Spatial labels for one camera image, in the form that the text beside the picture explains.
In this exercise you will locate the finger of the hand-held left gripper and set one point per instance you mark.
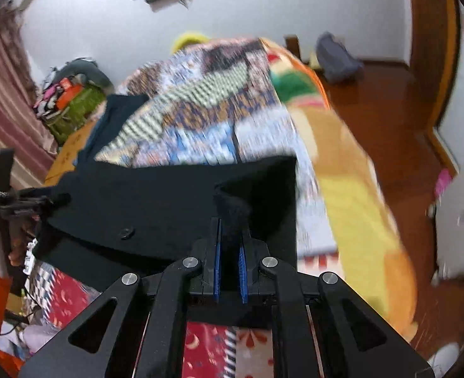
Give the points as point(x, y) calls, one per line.
point(46, 201)

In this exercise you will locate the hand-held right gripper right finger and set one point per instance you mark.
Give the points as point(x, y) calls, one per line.
point(243, 271)

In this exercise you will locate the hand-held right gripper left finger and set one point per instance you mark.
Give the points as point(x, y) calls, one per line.
point(216, 262)

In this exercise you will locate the black pants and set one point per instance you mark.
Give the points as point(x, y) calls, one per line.
point(157, 204)

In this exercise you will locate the person's left hand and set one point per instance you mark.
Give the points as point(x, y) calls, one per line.
point(19, 250)

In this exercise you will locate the wooden board with flower cutouts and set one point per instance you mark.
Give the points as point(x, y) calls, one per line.
point(64, 153)

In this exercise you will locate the blue denim garment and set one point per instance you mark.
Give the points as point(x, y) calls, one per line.
point(91, 139)

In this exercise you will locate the striped curtain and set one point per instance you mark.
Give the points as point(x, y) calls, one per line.
point(3, 118)

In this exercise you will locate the green patterned bag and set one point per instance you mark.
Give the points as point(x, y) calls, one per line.
point(74, 116)

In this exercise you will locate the folded dark navy garment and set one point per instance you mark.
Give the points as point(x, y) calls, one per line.
point(117, 120)

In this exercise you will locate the orange yellow fleece blanket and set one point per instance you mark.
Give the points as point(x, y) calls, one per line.
point(354, 212)

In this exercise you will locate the grey garment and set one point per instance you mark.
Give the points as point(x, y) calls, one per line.
point(86, 71)

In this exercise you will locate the patchwork printed quilt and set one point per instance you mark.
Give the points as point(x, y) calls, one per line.
point(200, 126)

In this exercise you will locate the yellow round cushion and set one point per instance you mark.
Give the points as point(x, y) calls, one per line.
point(188, 41)

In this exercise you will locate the pink object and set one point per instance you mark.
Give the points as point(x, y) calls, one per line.
point(443, 183)

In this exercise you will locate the white furniture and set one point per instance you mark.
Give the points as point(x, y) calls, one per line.
point(460, 236)

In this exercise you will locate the grey backpack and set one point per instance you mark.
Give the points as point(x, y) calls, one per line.
point(336, 59)

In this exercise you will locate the wooden door frame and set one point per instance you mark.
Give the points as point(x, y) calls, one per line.
point(429, 67)

